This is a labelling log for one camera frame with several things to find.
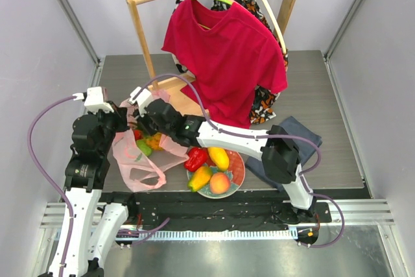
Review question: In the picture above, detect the purple cable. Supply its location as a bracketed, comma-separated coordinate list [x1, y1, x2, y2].
[27, 95, 78, 277]
[137, 73, 346, 248]

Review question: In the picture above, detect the patterned ceramic plate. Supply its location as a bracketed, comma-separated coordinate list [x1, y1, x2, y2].
[186, 148, 245, 199]

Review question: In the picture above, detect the orange pineapple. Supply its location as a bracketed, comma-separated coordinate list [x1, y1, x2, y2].
[144, 132, 163, 151]

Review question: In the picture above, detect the folded grey towel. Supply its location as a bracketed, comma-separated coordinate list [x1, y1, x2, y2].
[244, 115, 324, 193]

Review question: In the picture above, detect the red apple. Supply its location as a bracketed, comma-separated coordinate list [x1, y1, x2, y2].
[133, 129, 143, 141]

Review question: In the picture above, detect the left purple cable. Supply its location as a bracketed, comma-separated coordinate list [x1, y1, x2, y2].
[27, 95, 78, 277]

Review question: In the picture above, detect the green custard apple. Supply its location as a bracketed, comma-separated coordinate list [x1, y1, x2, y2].
[136, 139, 152, 156]

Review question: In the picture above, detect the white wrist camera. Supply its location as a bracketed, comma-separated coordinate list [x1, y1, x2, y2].
[128, 87, 156, 115]
[73, 86, 114, 114]

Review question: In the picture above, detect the pink plastic bag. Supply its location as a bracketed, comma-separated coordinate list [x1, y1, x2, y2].
[112, 99, 189, 192]

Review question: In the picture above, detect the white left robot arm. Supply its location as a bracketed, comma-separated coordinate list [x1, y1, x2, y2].
[45, 108, 138, 276]

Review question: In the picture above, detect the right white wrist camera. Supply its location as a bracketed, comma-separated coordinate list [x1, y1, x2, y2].
[128, 87, 156, 115]

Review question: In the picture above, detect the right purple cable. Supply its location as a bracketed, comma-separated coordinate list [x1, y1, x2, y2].
[137, 73, 346, 248]

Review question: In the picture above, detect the orange peach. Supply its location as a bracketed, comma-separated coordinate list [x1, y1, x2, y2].
[209, 172, 231, 195]

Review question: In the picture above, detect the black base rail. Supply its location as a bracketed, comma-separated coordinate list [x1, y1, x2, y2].
[93, 189, 331, 231]

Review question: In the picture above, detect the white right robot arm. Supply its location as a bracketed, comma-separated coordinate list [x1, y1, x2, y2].
[129, 97, 321, 222]

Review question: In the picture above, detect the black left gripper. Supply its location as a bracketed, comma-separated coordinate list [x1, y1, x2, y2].
[91, 100, 130, 154]

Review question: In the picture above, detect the red bell pepper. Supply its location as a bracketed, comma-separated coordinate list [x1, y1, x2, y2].
[184, 147, 208, 173]

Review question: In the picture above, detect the cream wooden hanger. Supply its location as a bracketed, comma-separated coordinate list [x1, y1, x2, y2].
[261, 0, 287, 55]

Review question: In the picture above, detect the red t-shirt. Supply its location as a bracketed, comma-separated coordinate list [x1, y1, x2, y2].
[161, 0, 289, 130]

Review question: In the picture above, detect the white cable duct strip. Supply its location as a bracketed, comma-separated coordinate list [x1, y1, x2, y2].
[56, 228, 298, 241]

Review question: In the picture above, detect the yellow green mango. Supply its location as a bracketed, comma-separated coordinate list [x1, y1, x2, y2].
[187, 166, 213, 192]

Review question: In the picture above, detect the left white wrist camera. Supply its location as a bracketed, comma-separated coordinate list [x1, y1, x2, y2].
[73, 86, 114, 114]

